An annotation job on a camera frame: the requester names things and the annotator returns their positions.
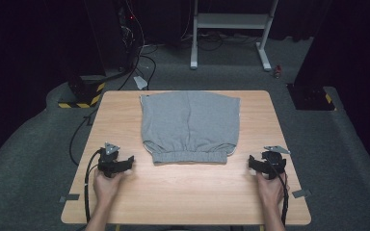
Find person's left hand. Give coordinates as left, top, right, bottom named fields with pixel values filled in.
left=92, top=168, right=125, bottom=207

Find person's right hand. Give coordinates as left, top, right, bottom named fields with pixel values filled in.
left=255, top=172, right=290, bottom=210

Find black equipment tower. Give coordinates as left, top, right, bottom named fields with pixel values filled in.
left=115, top=0, right=143, bottom=73

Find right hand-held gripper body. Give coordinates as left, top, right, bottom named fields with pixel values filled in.
left=261, top=145, right=292, bottom=180

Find white metal stand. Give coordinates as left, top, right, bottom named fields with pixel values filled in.
left=190, top=0, right=279, bottom=72

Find black yellow striped stand base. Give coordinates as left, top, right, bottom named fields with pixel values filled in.
left=57, top=74, right=107, bottom=110
left=286, top=83, right=338, bottom=112

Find bundle of cables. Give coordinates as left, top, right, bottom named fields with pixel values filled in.
left=118, top=0, right=159, bottom=91

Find white paper scrap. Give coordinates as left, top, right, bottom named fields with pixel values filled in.
left=133, top=75, right=149, bottom=91

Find grey sweat pants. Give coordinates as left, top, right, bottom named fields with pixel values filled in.
left=140, top=90, right=242, bottom=166

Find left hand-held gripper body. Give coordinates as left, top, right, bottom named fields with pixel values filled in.
left=97, top=141, right=123, bottom=179

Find black floor cable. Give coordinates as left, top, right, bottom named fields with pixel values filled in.
left=68, top=108, right=99, bottom=167

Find grey tape strip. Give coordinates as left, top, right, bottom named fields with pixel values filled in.
left=59, top=193, right=81, bottom=204
left=291, top=189, right=313, bottom=199

